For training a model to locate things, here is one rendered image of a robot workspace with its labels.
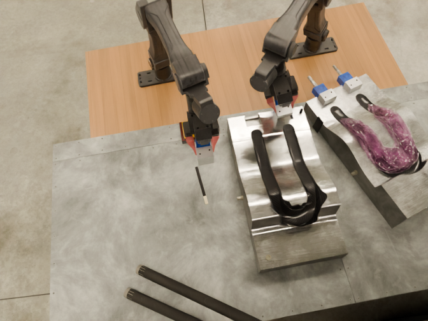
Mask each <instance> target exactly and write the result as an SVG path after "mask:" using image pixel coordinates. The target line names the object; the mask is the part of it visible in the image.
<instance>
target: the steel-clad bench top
mask: <svg viewBox="0 0 428 321"><path fill-rule="evenodd" d="M380 90H381V91H382V92H383V93H384V94H385V95H386V96H387V97H389V98H391V99H392V100H394V101H397V102H398V103H401V104H403V105H404V106H406V107H407V108H409V109H410V110H411V112H412V113H413V114H414V116H416V118H417V120H418V121H419V123H420V125H421V126H422V128H423V129H424V131H425V133H426V135H427V136H428V82H421V83H414V84H409V85H403V86H398V87H391V88H387V89H380ZM267 111H274V109H273V108H266V109H261V110H255V111H248V112H243V113H236V114H232V115H224V116H220V117H219V118H218V124H219V128H220V131H219V135H220V137H219V139H218V141H217V144H216V145H215V151H214V153H213V154H214V163H211V164H205V165H200V166H199V165H198V161H197V156H196V155H195V153H194V151H193V149H192V148H191V147H190V146H189V145H188V143H186V144H183V143H182V137H181V132H180V125H179V123H178V124H171V125H164V126H160V127H153V128H148V129H141V130H137V131H129V132H122V133H118V134H111V135H106V136H100V137H95V138H88V139H81V140H76V141H69V142H65V143H58V144H53V166H52V229H51V261H50V321H174V320H172V319H170V318H168V317H165V316H164V315H161V314H159V313H157V312H155V311H152V310H150V309H148V308H146V307H144V306H142V305H140V304H138V303H135V302H133V301H131V300H129V299H127V298H125V297H124V292H125V290H126V288H128V287H129V288H131V289H134V290H137V291H138V292H141V293H142V294H145V295H147V296H150V297H152V298H154V299H156V300H158V301H160V302H162V303H165V304H167V305H170V306H172V307H174V308H176V309H178V310H180V311H183V312H185V313H187V314H189V315H192V316H193V317H196V318H198V319H200V320H203V321H233V320H231V319H230V318H227V317H225V316H223V315H221V314H219V313H217V312H215V311H213V310H211V309H209V308H207V307H204V306H202V305H200V304H198V303H196V302H194V301H192V300H190V299H187V298H186V297H183V296H181V295H179V294H177V293H176V292H173V291H171V290H169V289H167V288H165V287H163V286H161V285H159V284H157V283H154V282H152V281H150V280H148V279H146V278H144V277H142V276H140V275H138V274H136V268H137V266H138V265H140V264H141V265H143V266H146V267H148V268H150V269H153V270H154V271H156V272H158V273H161V274H163V275H165V276H167V277H170V278H172V279H174V280H176V281H178V282H180V283H182V284H184V285H187V286H189V287H191V288H193V289H196V290H198V291H200V292H202V293H203V294H206V295H208V296H210V297H213V298H215V299H217V300H219V301H221V302H223V303H225V304H228V305H229V306H232V307H234V308H236V309H238V310H241V311H243V312H245V313H247V314H249V315H251V316H253V317H255V318H258V319H259V320H261V321H266V320H272V319H276V318H282V317H288V316H292V315H298V314H302V313H308V312H312V311H318V310H324V309H328V308H334V307H338V306H344V305H348V304H354V303H360V302H364V301H370V300H373V299H380V298H384V297H390V296H396V295H399V294H406V293H410V292H416V291H419V290H425V289H428V208H427V209H426V210H424V211H422V212H421V213H419V214H417V215H415V216H414V217H411V218H410V219H408V220H407V221H405V222H403V223H401V224H399V225H397V226H396V227H394V228H391V227H390V226H389V224H388V223H387V221H386V220H385V219H384V218H383V216H382V215H381V213H380V212H379V211H378V210H377V208H376V207H375V205H374V204H373V203H372V202H371V200H370V199H369V198H368V196H367V195H366V193H365V192H364V191H363V190H362V188H361V187H360V185H359V184H358V183H357V182H356V180H355V179H354V177H353V176H352V175H351V174H350V172H349V171H348V170H347V168H346V167H345V165H344V164H343V163H342V162H341V160H340V159H339V157H338V156H337V155H336V154H335V152H334V151H333V149H332V148H331V147H330V146H329V144H328V143H327V142H326V140H325V139H324V137H323V136H322V135H321V133H320V132H318V133H317V132H316V131H315V130H314V128H313V122H312V121H311V120H310V119H309V117H308V116H307V114H305V115H306V119H307V121H308V124H309V127H310V131H311V135H312V137H313V141H314V144H315V147H316V149H317V153H318V156H319V159H320V161H321V163H322V165H323V167H324V168H325V170H326V171H327V173H328V175H329V176H330V178H331V180H332V181H333V183H334V185H335V188H336V190H337V192H338V196H339V200H340V202H341V206H340V207H339V209H338V211H337V213H336V217H337V221H338V224H339V228H340V230H341V233H342V236H343V239H344V242H345V245H346V248H347V250H348V254H347V255H346V256H344V257H343V258H339V259H333V260H327V261H323V262H316V263H313V264H306V265H302V266H296V267H290V268H285V269H279V270H276V271H269V272H265V273H259V272H258V268H257V263H256V260H255V254H254V250H253V245H252V240H251V237H250V231H249V228H248V222H247V219H246V214H245V209H244V205H243V201H241V200H239V201H238V200H237V197H240V196H241V191H240V187H239V182H238V177H237V174H236V168H235V165H234V159H233V156H232V151H231V146H230V142H229V137H228V133H227V119H228V118H232V117H240V116H245V118H246V117H252V116H257V115H258V113H262V112H267ZM304 113H305V112H304ZM195 167H198V169H199V173H200V176H201V180H202V183H203V187H204V191H205V193H206V197H207V200H208V204H205V201H204V197H203V193H202V191H201V187H200V184H199V180H198V177H197V173H196V169H195Z"/></svg>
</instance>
